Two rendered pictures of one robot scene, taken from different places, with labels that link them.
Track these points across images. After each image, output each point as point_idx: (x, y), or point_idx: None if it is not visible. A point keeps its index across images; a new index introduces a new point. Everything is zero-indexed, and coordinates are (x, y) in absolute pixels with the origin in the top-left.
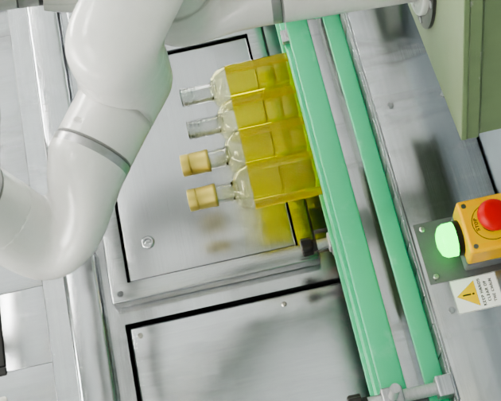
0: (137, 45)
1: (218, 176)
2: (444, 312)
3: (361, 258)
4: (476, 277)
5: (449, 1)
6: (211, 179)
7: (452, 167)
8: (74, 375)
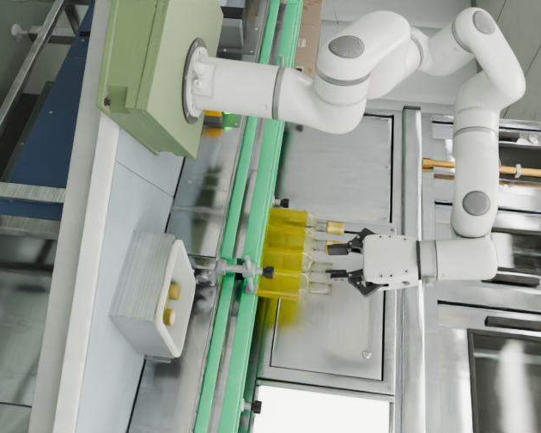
0: (371, 13)
1: (319, 277)
2: None
3: (269, 128)
4: None
5: (205, 7)
6: (323, 277)
7: (205, 146)
8: (423, 208)
